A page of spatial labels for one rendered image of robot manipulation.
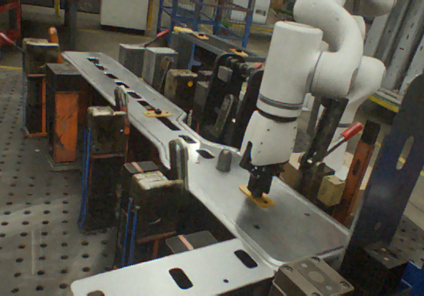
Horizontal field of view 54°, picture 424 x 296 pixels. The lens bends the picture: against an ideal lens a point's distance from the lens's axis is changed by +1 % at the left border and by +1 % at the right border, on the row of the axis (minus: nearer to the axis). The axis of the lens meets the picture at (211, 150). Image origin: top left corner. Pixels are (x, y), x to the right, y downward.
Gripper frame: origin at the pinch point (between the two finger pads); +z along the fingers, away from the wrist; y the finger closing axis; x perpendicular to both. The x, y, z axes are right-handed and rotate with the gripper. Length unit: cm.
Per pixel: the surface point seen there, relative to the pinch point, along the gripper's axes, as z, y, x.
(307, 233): 3.1, -1.2, 13.7
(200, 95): -1, -15, -50
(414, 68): 35, -444, -233
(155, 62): -4, -12, -76
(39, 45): -2, 20, -102
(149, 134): 3.4, 8.3, -34.3
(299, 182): 2.4, -13.1, -1.0
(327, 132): -10.9, -14.1, 1.4
